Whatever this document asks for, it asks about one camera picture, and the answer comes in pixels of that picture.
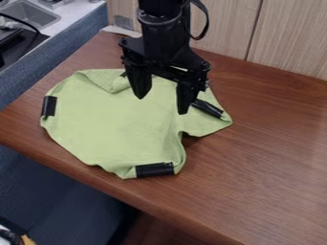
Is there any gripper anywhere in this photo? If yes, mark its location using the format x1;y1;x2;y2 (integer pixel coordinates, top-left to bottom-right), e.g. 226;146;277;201
117;19;212;116

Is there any green cloth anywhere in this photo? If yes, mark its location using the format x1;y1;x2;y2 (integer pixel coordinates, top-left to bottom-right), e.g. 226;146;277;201
39;68;234;180

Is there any toy sink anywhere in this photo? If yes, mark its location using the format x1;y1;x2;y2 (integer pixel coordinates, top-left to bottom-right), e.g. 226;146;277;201
0;0;63;31

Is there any toy stove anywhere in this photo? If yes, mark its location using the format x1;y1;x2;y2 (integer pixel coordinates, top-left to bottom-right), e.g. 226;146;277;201
0;27;52;73

